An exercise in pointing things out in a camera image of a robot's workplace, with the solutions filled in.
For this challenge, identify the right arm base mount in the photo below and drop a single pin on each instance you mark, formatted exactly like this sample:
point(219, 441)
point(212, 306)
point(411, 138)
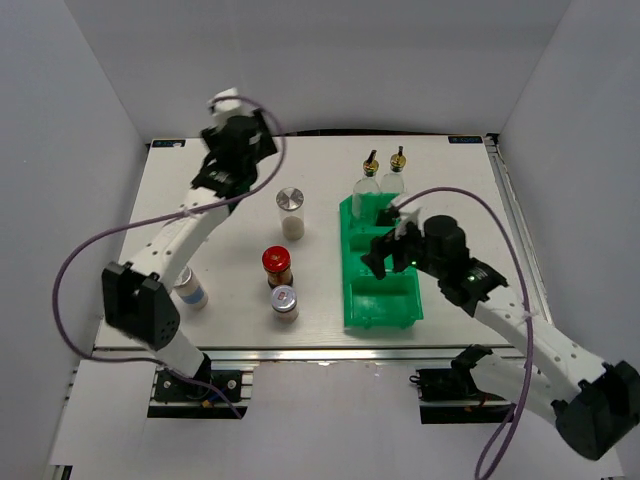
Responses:
point(447, 399)

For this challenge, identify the right aluminium rail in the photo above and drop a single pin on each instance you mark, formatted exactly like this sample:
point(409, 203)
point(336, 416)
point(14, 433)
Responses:
point(522, 238)

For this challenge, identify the small silver lid jar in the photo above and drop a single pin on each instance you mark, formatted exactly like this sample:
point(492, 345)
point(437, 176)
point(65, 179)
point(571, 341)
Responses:
point(284, 303)

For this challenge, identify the clear oil bottle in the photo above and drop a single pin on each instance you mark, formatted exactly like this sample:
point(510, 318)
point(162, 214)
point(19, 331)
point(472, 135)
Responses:
point(367, 185)

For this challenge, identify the red lid sauce jar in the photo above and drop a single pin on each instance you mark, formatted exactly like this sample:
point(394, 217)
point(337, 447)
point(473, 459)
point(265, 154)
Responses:
point(276, 261)

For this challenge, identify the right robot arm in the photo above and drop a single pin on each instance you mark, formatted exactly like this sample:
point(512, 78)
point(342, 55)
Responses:
point(593, 404)

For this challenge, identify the table logo sticker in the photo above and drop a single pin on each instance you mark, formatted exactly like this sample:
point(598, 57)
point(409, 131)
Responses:
point(464, 139)
point(168, 143)

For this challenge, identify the right table logo sticker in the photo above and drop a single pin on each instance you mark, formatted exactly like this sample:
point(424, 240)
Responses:
point(464, 139)

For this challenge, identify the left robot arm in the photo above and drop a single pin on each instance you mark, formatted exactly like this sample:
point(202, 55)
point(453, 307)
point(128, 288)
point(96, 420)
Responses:
point(137, 293)

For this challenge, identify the dark sauce glass bottle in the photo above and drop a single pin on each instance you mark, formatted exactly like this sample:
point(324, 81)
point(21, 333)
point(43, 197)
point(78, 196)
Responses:
point(392, 185)

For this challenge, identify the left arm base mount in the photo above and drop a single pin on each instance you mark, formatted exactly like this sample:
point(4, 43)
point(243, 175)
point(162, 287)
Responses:
point(171, 398)

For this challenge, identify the left table logo sticker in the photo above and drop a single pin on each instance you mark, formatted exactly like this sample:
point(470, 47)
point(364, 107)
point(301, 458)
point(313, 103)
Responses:
point(168, 143)

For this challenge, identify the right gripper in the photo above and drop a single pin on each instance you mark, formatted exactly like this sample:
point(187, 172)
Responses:
point(382, 247)

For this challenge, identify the silver lid spice jar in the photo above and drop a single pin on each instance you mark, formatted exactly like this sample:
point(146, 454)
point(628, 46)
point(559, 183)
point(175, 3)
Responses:
point(290, 204)

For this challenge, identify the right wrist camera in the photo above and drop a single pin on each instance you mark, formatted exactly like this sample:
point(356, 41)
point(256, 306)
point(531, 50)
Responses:
point(406, 214)

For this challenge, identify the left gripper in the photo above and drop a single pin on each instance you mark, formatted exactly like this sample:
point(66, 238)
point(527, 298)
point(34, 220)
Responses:
point(267, 145)

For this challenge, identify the green divided bin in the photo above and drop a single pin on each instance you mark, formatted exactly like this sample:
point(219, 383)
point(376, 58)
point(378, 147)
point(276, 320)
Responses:
point(393, 302)

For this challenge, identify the blue label white jar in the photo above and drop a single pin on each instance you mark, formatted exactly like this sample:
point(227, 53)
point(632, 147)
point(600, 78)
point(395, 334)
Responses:
point(189, 289)

